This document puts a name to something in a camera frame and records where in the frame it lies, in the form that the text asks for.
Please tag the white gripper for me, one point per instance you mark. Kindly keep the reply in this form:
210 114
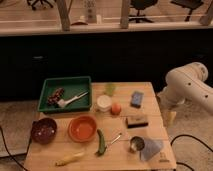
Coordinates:
167 104

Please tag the black and tan eraser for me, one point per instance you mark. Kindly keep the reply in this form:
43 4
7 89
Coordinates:
134 122

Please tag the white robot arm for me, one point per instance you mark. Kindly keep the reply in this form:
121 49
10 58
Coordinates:
185 83

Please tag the small metal cup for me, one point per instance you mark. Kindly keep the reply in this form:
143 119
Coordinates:
136 144

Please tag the light green translucent cup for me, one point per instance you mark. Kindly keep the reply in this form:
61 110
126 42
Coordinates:
109 89

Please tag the white paper cup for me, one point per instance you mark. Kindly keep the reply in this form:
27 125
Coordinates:
104 103

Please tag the grey-blue cloth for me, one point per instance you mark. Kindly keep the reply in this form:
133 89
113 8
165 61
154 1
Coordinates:
151 148

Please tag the blue sponge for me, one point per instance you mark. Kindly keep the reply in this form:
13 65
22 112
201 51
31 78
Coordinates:
136 99

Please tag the metal spoon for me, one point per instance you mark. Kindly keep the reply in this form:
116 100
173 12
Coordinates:
114 140

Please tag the orange fruit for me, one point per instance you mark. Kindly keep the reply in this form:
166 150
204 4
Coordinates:
115 109

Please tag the orange bowl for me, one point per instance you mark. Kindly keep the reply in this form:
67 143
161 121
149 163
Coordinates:
82 129

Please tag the white scrub brush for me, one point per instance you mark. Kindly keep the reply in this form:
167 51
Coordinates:
63 103

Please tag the green plastic tray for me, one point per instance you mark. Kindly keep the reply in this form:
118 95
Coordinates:
72 86

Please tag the black office chair right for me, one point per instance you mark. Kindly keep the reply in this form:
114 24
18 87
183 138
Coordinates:
190 4

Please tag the black office chair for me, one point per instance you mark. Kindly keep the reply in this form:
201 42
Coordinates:
141 5
43 3
190 4

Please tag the black office chair centre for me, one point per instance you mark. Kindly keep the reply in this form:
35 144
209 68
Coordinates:
141 5

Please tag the yellow banana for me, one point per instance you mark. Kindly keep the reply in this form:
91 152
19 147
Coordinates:
68 159

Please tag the dark red grapes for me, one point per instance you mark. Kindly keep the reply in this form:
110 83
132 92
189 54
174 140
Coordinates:
55 97

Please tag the dark purple bowl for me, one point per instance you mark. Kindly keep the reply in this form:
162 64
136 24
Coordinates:
44 130

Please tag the black office chair left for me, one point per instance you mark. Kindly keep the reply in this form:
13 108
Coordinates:
43 3

